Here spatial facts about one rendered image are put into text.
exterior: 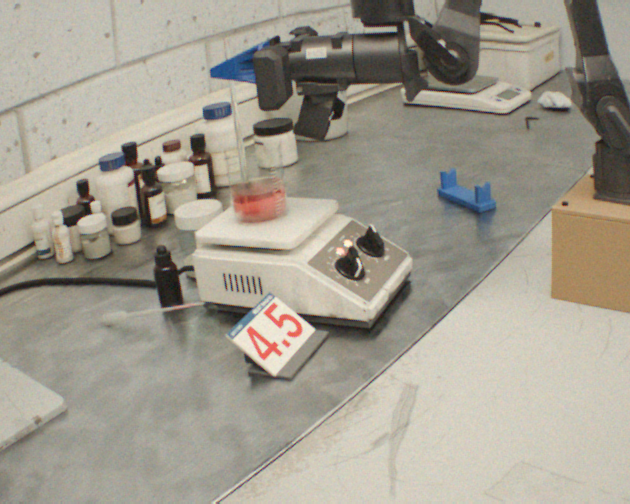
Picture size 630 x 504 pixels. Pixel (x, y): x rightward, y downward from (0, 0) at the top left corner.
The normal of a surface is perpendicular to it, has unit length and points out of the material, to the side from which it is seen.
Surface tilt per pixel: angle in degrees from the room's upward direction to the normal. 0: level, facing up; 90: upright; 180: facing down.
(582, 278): 90
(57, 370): 0
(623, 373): 0
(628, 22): 90
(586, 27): 87
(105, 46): 90
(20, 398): 0
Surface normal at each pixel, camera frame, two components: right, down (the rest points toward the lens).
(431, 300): -0.11, -0.91
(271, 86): -0.19, 0.40
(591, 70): -0.25, -0.15
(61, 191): 0.80, 0.15
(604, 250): -0.59, 0.37
